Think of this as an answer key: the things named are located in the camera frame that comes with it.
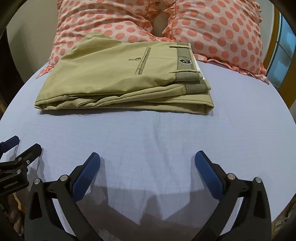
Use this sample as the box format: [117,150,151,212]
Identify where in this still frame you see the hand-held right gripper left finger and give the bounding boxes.
[23,152,109,241]

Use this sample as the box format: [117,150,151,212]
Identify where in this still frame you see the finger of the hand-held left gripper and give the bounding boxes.
[9,143,43,171]
[0,136,19,155]

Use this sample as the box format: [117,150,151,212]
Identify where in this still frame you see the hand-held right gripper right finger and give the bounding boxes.
[194,150,272,241]

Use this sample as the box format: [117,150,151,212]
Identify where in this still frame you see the khaki pants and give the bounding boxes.
[34,31,215,115]

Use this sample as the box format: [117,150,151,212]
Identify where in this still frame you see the person's left hand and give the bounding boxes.
[6,193,25,236]

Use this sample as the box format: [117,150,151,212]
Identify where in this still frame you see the light blue bed sheet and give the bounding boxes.
[0,54,296,241]

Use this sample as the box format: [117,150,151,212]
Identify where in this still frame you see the pink polka dot pillow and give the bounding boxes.
[162,0,270,85]
[36,0,163,80]

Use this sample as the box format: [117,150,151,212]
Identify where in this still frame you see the wooden framed blue window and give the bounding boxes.
[265,8,296,91]

